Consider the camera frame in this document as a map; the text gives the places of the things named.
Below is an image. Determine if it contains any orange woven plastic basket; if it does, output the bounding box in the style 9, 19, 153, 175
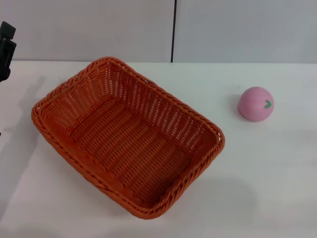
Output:
31, 56, 226, 220

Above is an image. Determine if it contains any pink peach toy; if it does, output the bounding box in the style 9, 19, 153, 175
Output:
238, 86, 275, 122

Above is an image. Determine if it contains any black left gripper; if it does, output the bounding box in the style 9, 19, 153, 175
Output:
0, 21, 17, 83

